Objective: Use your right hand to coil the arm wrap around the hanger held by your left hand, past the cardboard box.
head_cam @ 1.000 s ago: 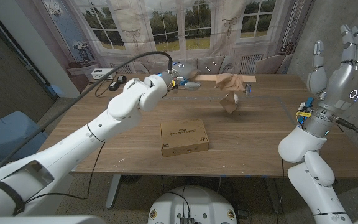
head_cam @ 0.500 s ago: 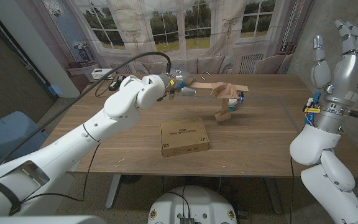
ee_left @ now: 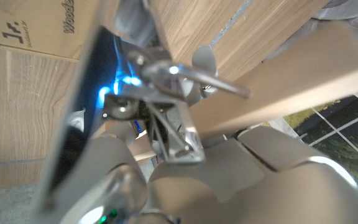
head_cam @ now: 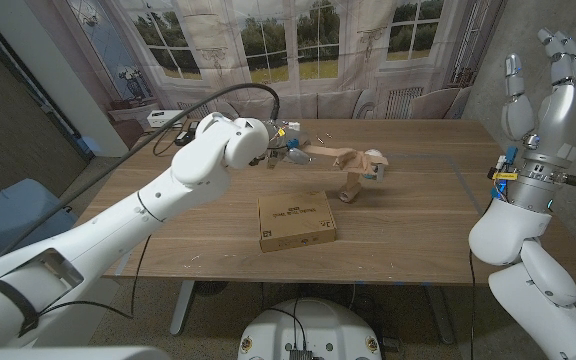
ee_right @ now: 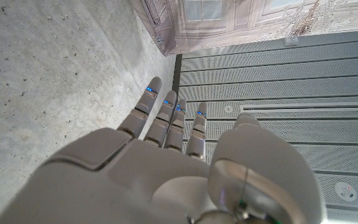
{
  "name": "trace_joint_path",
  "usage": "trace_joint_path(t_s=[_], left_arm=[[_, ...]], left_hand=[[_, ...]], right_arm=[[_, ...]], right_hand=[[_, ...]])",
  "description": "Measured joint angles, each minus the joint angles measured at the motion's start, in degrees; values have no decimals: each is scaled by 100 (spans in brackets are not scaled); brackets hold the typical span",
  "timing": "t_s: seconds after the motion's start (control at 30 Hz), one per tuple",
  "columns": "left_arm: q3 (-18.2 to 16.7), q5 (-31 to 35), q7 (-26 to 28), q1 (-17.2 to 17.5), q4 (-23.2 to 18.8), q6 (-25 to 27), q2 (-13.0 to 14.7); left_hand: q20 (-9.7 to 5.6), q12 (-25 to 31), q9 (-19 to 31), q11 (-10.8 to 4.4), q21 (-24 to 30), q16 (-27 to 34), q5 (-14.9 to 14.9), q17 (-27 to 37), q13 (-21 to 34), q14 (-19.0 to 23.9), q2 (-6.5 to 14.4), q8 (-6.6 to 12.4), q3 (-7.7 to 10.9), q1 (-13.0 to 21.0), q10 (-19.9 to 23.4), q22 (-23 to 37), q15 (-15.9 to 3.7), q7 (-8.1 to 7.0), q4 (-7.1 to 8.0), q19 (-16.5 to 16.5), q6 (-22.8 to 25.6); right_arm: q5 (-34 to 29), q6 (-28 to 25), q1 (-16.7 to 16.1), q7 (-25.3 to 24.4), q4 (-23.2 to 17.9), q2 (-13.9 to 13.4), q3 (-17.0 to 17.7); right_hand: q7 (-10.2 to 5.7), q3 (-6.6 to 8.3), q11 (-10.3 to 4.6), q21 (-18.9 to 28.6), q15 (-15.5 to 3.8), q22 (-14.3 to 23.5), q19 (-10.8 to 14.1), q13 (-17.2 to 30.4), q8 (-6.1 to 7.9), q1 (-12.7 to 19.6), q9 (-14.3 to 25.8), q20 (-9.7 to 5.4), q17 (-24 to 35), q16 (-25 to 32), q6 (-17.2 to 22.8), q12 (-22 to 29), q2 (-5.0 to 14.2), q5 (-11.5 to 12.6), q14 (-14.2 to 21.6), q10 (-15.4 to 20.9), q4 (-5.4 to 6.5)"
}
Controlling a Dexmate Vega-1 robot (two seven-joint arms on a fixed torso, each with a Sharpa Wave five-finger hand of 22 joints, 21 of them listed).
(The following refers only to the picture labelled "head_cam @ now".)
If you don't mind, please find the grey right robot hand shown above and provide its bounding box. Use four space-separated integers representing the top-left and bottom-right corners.
499 27 576 174

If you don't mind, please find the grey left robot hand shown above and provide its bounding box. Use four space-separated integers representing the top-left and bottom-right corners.
262 119 315 170

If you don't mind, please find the wooden hanger with metal clips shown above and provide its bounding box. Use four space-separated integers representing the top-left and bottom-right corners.
266 132 389 182

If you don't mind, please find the tan elastic arm wrap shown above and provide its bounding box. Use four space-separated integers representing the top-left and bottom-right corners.
332 147 390 204

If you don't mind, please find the flat cardboard box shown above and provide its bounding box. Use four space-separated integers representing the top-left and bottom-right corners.
257 190 338 253

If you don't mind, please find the printed window backdrop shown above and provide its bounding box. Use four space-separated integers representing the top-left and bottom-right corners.
65 0 507 121

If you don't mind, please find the white power strip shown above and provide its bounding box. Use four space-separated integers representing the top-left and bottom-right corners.
146 109 188 129

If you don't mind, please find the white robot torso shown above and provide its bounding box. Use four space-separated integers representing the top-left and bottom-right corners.
237 298 383 360

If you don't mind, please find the grey table leg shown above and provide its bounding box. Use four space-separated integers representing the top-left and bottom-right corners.
425 285 455 346
169 279 195 336

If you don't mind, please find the blue plastic bin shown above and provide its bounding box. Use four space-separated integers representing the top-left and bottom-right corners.
0 178 78 261

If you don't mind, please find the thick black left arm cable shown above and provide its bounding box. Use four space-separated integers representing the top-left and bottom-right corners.
0 82 281 256

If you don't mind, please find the black power cord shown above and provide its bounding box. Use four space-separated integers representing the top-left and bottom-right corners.
150 127 179 157

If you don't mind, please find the black torso cable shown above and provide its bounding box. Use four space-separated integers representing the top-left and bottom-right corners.
266 298 309 352

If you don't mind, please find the thin black left wrist cable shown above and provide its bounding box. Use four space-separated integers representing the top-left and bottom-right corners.
37 234 152 321

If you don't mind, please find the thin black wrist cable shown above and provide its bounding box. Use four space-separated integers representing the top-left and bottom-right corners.
37 234 152 321
467 248 477 360

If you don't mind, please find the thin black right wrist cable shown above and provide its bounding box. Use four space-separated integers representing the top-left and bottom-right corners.
467 248 477 360

